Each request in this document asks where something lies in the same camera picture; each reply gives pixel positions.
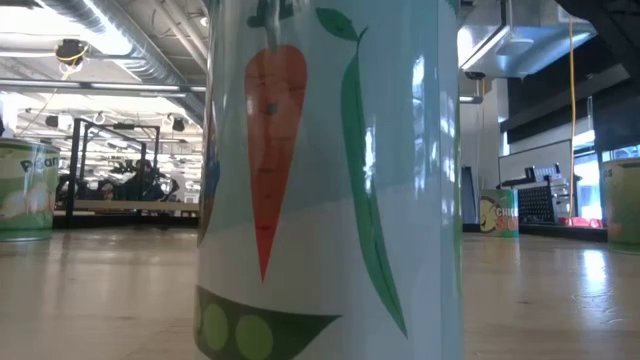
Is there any square metal ventilation duct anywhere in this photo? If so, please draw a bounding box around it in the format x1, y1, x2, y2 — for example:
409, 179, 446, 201
456, 0, 599, 80

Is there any black pegboard rack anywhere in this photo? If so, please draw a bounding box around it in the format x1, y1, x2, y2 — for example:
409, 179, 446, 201
499, 163, 582, 226

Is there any red bin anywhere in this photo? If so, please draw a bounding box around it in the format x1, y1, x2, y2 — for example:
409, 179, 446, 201
557, 216, 605, 230

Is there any white board panel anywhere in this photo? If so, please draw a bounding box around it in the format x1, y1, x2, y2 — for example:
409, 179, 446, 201
497, 139, 573, 189

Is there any long ceiling light bar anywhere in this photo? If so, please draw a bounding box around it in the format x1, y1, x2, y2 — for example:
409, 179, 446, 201
0, 78, 207, 99

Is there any silver spiral ceiling duct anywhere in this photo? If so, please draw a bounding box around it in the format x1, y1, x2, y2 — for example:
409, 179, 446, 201
39, 0, 208, 126

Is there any black yellow ceiling cable reel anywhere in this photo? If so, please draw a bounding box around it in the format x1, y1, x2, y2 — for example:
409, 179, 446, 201
53, 38, 91, 67

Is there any yellow hanging cable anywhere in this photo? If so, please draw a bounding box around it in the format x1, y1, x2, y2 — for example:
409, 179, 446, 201
567, 18, 578, 221

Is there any green pears can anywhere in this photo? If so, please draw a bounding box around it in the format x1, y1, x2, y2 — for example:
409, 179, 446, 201
0, 138, 62, 243

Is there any dark grey curtain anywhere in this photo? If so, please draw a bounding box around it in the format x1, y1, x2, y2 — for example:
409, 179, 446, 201
459, 165, 480, 225

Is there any green chicken soup can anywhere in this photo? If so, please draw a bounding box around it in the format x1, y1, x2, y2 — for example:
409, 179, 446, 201
479, 188, 520, 239

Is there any white vegetable print can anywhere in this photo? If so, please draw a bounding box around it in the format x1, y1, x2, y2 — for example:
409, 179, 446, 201
193, 0, 465, 360

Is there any green labelled can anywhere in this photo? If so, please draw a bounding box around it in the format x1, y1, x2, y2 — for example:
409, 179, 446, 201
600, 158, 640, 252

